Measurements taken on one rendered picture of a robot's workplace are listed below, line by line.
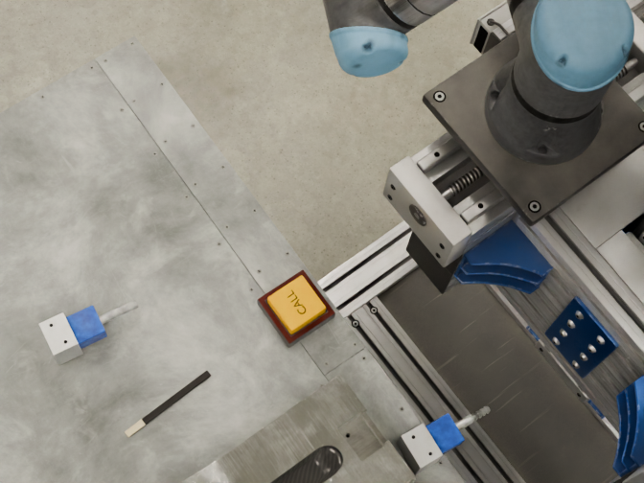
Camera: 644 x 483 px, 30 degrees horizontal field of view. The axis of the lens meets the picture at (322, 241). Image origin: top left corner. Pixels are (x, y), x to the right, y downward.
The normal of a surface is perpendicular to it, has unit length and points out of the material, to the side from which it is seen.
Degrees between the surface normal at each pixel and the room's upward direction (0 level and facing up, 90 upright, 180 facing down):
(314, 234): 0
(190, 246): 0
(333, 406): 0
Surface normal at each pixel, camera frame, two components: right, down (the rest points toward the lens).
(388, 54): 0.19, 0.93
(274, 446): 0.01, -0.32
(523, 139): -0.51, 0.63
